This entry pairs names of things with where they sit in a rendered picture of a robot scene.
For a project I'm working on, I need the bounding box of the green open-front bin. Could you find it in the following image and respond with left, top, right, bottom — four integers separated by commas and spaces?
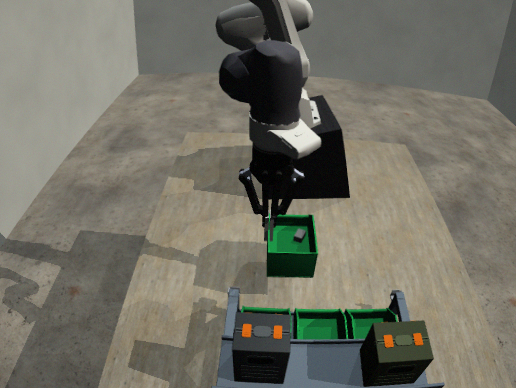
241, 306, 291, 315
266, 213, 318, 278
344, 308, 398, 339
293, 308, 348, 339

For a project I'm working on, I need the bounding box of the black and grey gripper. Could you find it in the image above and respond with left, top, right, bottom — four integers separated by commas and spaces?
239, 143, 304, 241

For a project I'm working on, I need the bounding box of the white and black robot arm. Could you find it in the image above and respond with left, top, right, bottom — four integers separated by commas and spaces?
216, 0, 321, 159

